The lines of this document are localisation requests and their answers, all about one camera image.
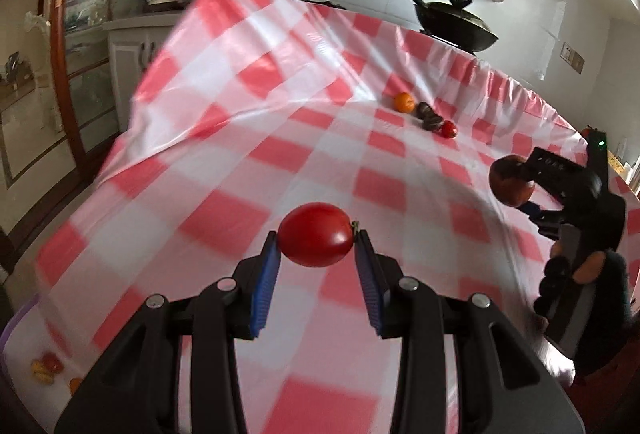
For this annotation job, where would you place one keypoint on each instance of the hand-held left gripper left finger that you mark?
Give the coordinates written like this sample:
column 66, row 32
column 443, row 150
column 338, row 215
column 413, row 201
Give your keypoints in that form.
column 265, row 289

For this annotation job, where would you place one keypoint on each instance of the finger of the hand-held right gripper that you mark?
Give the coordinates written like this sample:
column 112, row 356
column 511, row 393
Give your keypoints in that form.
column 555, row 172
column 534, row 210

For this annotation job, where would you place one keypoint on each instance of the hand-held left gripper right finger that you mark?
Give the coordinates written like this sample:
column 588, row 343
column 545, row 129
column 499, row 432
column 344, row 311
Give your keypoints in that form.
column 370, row 289

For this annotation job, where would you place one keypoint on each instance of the small dark red apple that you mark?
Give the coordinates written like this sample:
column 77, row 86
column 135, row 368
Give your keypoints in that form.
column 505, row 186

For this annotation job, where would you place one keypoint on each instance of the red tomato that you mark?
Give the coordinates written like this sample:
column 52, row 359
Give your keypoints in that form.
column 51, row 361
column 449, row 129
column 315, row 234

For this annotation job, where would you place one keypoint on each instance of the purple plastic basin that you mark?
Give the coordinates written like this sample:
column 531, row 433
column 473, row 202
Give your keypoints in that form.
column 20, row 349

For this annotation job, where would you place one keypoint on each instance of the person's right hand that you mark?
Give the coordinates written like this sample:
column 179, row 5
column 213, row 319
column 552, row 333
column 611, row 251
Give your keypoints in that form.
column 610, row 304

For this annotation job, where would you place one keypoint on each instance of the red white checked tablecloth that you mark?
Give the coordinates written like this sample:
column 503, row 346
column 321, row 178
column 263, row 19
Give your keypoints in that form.
column 350, row 164

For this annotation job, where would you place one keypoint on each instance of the dark brown fruit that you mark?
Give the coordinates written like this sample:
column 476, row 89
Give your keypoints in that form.
column 424, row 109
column 432, row 122

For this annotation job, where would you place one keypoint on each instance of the black wok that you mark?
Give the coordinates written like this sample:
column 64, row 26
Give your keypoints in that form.
column 460, row 38

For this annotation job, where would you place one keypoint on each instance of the orange tangerine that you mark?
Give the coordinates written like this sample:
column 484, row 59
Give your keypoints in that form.
column 404, row 102

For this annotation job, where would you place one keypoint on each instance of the wok lid with black knob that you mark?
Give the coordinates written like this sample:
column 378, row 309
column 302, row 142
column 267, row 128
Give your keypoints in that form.
column 460, row 14

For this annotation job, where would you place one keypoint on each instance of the small orange fruit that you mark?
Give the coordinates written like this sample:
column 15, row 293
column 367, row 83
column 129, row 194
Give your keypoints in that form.
column 37, row 366
column 75, row 384

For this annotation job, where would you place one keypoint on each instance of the yellow striped fruit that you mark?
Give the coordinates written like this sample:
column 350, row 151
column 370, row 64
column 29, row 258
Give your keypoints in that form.
column 45, row 378

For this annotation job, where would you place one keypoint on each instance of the white cabinet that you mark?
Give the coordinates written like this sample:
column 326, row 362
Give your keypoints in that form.
column 125, row 64

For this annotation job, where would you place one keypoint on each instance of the wooden glass cabinet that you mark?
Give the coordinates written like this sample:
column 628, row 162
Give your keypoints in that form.
column 59, row 14

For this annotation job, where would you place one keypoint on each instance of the white plastic bag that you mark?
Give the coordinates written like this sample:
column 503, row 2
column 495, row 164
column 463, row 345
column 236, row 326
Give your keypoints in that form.
column 35, row 22

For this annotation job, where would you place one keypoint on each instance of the wall socket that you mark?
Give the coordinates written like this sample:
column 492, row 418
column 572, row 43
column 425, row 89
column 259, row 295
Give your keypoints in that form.
column 572, row 58

